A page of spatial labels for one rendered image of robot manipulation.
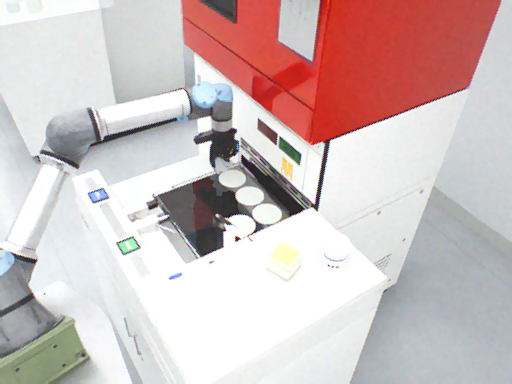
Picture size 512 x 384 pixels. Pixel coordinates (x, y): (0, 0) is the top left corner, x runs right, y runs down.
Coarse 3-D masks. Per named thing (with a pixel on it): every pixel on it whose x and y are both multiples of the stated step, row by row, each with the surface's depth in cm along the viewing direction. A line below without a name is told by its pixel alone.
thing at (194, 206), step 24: (240, 168) 177; (168, 192) 165; (192, 192) 166; (216, 192) 166; (264, 192) 167; (192, 216) 157; (216, 216) 157; (288, 216) 159; (192, 240) 148; (216, 240) 149
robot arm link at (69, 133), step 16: (160, 96) 131; (176, 96) 132; (192, 96) 133; (208, 96) 133; (64, 112) 125; (80, 112) 123; (96, 112) 124; (112, 112) 125; (128, 112) 127; (144, 112) 128; (160, 112) 130; (176, 112) 133; (192, 112) 137; (48, 128) 124; (64, 128) 121; (80, 128) 122; (96, 128) 123; (112, 128) 126; (128, 128) 129; (64, 144) 123; (80, 144) 124
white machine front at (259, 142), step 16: (208, 64) 182; (208, 80) 187; (224, 80) 175; (240, 96) 169; (240, 112) 173; (256, 112) 163; (208, 128) 203; (240, 128) 178; (256, 128) 167; (272, 128) 158; (288, 128) 150; (256, 144) 171; (272, 144) 162; (288, 144) 152; (304, 144) 145; (320, 144) 138; (272, 160) 165; (288, 160) 156; (304, 160) 148; (320, 160) 141; (304, 176) 152; (320, 176) 145; (304, 192) 155; (320, 192) 151
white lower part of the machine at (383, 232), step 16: (208, 144) 209; (432, 176) 193; (400, 192) 184; (416, 192) 192; (368, 208) 176; (384, 208) 184; (400, 208) 192; (416, 208) 201; (336, 224) 169; (352, 224) 176; (368, 224) 184; (384, 224) 192; (400, 224) 201; (416, 224) 212; (352, 240) 184; (368, 240) 192; (384, 240) 202; (400, 240) 212; (368, 256) 202; (384, 256) 212; (400, 256) 224; (384, 272) 224; (384, 288) 237
